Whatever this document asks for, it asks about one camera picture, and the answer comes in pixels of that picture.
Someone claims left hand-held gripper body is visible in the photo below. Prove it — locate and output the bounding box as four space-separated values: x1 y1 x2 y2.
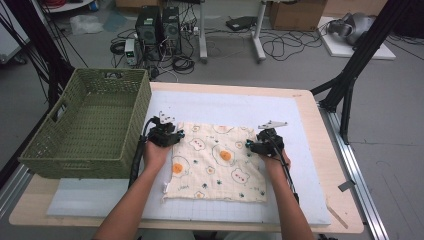
146 111 179 148

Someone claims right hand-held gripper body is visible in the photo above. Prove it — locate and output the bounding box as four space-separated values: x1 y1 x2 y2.
251 120 289 158

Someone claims cream printed cloth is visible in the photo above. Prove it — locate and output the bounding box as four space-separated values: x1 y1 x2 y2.
162 121 269 204

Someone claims green woven basket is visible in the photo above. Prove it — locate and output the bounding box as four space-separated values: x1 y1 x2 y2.
18 68 153 180

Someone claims person's right hand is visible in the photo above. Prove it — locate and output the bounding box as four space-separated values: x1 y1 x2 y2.
260 149 292 178

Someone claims person's left hand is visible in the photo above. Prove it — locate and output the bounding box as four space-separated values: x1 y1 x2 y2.
143 139 173 172

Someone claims white grid mat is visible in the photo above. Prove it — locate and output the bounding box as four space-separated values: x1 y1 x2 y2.
46 89 333 226

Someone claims white power supply unit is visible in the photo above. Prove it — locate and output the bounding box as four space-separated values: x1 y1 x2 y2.
124 38 139 66

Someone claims grey tape piece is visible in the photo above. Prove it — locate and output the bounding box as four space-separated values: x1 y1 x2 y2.
337 179 356 193

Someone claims white desk leg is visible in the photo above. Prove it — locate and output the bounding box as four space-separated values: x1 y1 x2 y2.
251 0 268 63
198 0 209 64

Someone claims black computer tower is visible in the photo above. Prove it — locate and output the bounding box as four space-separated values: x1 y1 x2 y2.
161 6 183 56
134 5 163 62

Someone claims thin wooden stick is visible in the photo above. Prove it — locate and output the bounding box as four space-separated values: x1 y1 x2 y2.
326 204 350 230

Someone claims white floor board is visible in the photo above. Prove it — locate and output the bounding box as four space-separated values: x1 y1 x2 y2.
318 16 397 61

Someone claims black flat device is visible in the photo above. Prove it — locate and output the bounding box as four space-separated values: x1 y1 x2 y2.
225 15 258 32

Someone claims black metal tripod stand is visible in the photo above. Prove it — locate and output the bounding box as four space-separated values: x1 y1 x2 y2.
309 0 414 146

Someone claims brown cardboard box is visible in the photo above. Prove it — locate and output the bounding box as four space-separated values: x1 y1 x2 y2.
269 0 328 32

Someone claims clear plastic bag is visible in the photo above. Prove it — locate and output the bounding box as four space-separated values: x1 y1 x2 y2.
69 14 105 36

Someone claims grey headset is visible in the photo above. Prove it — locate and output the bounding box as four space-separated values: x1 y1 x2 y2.
327 12 376 46

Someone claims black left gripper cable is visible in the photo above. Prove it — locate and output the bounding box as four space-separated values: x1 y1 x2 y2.
128 116 158 190

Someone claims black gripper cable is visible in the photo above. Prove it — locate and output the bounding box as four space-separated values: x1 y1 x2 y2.
271 135 300 205
128 116 158 190

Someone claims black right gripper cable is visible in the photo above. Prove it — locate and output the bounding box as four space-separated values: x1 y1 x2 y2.
271 135 300 205

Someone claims coiled black cable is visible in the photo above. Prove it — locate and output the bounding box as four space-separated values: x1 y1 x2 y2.
171 54 196 75

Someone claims aluminium rail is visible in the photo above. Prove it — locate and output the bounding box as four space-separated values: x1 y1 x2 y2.
319 105 390 240
0 164 33 219

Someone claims black floor cable tangle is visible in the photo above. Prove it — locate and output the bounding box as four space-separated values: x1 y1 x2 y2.
259 29 323 62

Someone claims black metal stand with cables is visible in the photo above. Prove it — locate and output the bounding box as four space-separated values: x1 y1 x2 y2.
0 0 76 109

